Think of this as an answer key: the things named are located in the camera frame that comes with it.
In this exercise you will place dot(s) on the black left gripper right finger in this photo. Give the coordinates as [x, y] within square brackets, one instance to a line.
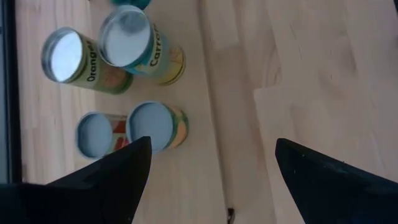
[335, 193]

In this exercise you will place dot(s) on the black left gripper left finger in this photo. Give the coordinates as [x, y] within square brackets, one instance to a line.
[93, 193]

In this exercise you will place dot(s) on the tomato can red stripes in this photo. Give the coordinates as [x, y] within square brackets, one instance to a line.
[93, 135]

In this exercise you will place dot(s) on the peaches can green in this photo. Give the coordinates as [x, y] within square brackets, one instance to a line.
[149, 121]

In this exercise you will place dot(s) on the oranges can green yellow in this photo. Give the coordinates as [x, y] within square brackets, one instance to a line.
[65, 56]

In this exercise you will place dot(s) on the carrots can yellow teal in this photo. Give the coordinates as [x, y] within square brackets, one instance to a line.
[124, 34]

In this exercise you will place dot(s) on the wooden shelf board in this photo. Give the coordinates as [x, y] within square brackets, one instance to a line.
[183, 186]

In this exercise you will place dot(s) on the black aluminium table frame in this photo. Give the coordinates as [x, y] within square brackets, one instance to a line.
[14, 93]

